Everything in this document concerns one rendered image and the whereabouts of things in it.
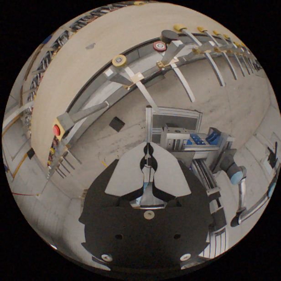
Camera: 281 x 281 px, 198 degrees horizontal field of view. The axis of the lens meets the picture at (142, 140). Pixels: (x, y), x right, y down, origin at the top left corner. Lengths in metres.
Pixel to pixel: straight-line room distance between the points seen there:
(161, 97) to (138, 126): 0.58
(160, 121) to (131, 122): 0.49
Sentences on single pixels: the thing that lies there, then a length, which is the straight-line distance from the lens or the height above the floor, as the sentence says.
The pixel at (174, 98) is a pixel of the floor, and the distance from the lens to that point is 1.49.
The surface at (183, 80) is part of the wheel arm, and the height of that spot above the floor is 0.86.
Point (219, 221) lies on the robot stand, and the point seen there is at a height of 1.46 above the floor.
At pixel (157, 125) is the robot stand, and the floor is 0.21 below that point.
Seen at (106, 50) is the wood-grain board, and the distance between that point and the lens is 0.65.
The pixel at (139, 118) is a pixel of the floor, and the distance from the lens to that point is 1.49.
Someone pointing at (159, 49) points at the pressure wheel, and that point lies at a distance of 0.59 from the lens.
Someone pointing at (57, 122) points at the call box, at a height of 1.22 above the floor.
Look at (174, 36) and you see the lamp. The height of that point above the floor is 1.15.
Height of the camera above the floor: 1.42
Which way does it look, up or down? 60 degrees down
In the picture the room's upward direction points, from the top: 175 degrees counter-clockwise
